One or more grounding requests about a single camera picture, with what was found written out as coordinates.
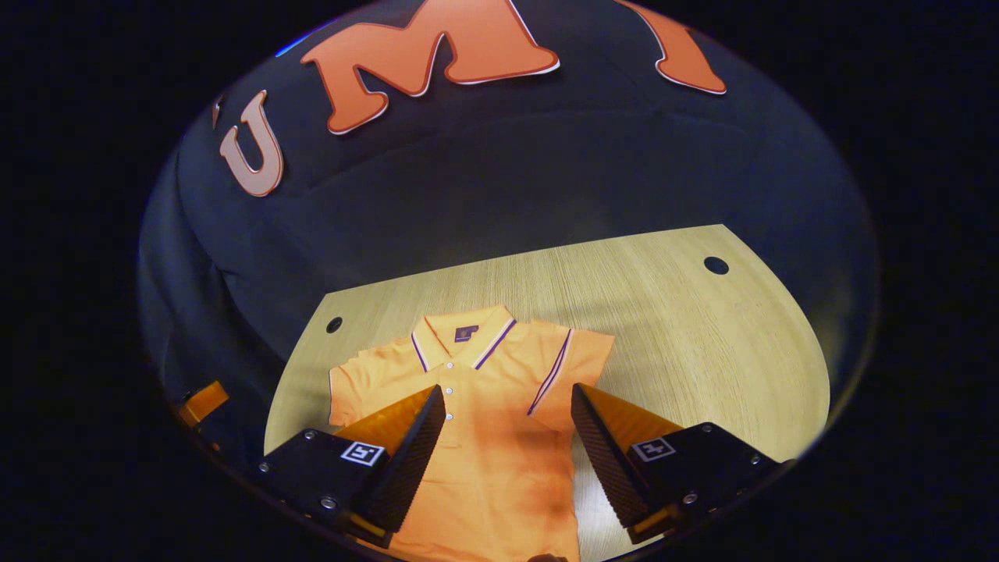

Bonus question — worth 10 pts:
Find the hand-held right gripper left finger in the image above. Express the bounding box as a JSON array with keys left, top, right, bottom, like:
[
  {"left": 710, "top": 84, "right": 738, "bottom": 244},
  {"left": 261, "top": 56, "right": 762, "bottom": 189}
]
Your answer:
[{"left": 248, "top": 384, "right": 447, "bottom": 547}]

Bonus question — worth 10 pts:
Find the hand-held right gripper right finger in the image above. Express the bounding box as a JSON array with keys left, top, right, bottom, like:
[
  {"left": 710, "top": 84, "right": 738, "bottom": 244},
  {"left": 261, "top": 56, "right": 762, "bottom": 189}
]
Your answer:
[{"left": 570, "top": 382, "right": 781, "bottom": 546}]

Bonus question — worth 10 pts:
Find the orange T-shirt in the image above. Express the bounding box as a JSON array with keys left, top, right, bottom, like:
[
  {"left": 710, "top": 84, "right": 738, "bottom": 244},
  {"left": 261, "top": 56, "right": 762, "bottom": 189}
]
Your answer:
[{"left": 328, "top": 304, "right": 616, "bottom": 562}]

